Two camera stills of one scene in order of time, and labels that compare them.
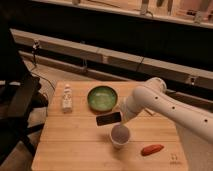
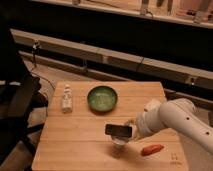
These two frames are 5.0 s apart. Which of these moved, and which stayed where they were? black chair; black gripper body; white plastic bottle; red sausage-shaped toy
Moved: black gripper body
Stayed: red sausage-shaped toy; black chair; white plastic bottle
